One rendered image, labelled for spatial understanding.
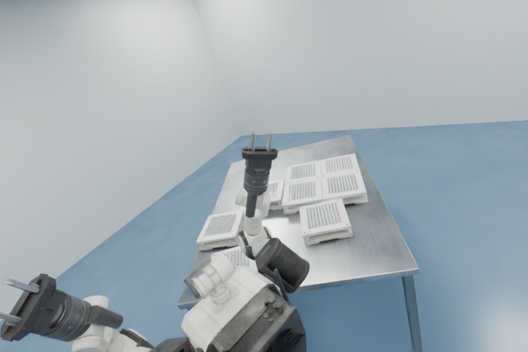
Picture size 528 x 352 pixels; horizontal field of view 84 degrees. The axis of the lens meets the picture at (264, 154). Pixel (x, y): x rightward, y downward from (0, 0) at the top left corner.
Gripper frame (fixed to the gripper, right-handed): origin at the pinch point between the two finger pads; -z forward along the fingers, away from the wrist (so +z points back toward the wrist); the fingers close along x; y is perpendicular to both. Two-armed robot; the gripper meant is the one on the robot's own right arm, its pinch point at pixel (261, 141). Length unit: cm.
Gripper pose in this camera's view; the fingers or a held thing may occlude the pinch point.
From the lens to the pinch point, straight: 96.3
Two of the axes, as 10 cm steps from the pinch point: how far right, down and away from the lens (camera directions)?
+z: -1.2, 8.9, 4.4
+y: -2.3, -4.5, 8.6
